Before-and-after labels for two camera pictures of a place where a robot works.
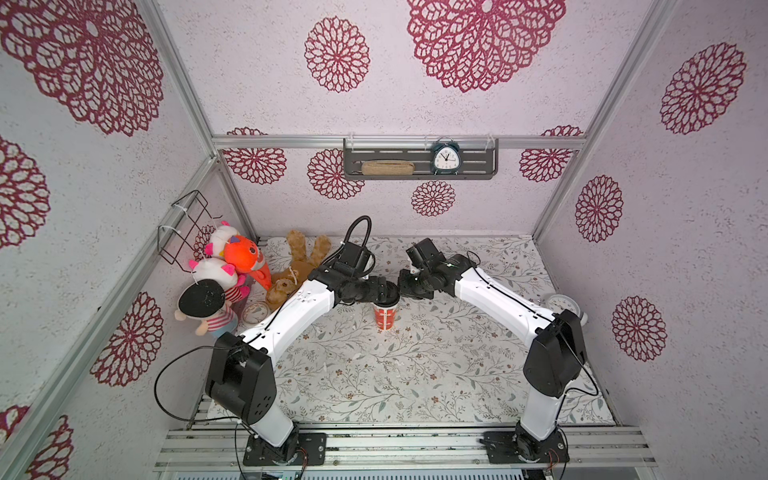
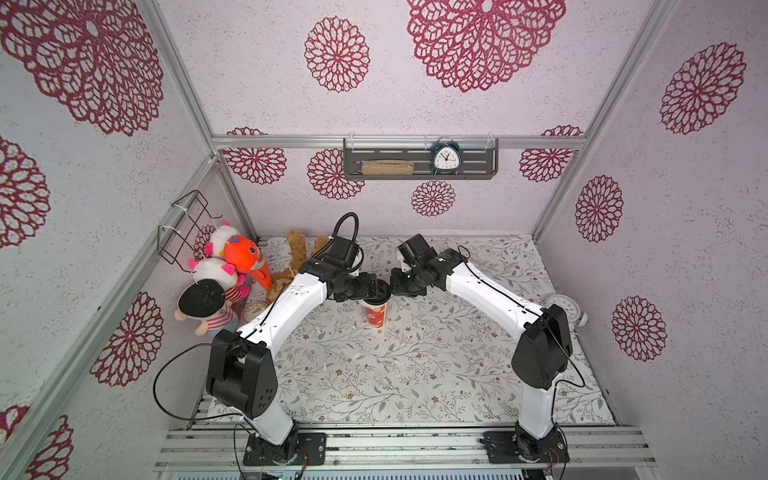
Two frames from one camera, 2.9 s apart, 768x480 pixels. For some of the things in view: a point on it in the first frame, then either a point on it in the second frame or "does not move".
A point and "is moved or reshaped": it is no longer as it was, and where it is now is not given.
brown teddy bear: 285,282 does not move
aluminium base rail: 413,446 does not move
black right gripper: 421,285 does not move
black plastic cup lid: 392,296 is moved or reshaped
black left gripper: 377,289 does not move
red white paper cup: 386,316 is moved or reshaped
